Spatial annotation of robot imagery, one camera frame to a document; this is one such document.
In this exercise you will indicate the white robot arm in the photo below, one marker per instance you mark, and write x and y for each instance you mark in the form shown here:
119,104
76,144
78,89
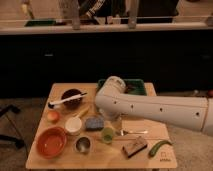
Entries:
195,113

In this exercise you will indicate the white handled dish brush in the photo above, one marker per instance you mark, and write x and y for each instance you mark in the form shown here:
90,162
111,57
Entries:
52,104

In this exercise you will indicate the white cup with wooden handle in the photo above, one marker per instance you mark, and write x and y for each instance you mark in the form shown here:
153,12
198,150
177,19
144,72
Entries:
74,124

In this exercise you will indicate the orange fruit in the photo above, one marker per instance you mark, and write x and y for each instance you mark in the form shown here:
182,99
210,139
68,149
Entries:
53,116

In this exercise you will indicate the green plastic cup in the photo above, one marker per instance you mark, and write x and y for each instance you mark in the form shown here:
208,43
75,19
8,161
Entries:
107,135

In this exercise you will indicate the small steel cup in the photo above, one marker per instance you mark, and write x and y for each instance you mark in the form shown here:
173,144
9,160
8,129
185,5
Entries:
83,145

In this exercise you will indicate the green plastic tray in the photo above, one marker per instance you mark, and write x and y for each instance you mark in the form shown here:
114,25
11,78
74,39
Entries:
136,87

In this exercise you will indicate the red bowl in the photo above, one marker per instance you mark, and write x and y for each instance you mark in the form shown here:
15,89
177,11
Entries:
51,142

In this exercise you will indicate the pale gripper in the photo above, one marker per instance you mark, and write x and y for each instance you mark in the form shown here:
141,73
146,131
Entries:
117,124

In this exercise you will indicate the metal fork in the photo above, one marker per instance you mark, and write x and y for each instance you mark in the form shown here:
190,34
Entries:
123,132

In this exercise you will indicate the green cucumber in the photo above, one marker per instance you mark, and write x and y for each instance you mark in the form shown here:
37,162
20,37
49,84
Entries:
153,151

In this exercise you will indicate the blue sponge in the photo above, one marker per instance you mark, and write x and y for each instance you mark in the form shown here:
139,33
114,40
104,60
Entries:
94,123

